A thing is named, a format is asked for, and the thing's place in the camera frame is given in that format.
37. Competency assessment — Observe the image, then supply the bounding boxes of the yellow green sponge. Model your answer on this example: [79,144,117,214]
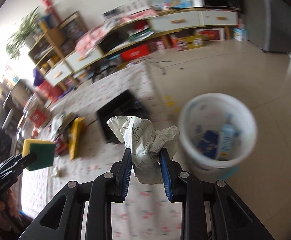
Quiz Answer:
[22,139,56,171]

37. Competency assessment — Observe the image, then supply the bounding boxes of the yellow snack bag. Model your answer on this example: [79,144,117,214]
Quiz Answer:
[68,116,86,160]

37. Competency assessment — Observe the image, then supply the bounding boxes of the white paper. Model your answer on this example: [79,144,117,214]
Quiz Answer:
[107,116,180,185]

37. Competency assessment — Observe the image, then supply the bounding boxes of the white trash bucket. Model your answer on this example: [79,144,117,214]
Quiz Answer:
[178,93,258,182]

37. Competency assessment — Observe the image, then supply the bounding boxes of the person's left hand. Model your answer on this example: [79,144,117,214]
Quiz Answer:
[0,189,20,231]

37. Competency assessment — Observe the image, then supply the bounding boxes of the blue box in bucket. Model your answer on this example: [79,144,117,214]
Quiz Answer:
[198,130,219,159]

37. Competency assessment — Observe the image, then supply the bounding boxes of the cherry print tablecloth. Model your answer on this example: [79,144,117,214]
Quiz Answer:
[21,63,181,239]

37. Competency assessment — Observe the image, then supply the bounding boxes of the black plastic tray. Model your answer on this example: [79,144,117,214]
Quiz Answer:
[96,89,149,144]

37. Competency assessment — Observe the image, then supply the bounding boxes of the white wooden TV cabinet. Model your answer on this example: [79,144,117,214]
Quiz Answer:
[28,8,238,86]

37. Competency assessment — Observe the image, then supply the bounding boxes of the green potted plant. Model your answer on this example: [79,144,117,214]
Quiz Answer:
[5,7,39,60]

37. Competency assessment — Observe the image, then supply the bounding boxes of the red box under cabinet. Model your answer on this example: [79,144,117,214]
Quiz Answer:
[120,44,150,61]

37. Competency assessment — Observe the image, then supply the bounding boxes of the grey refrigerator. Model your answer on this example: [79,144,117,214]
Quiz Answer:
[244,0,291,53]

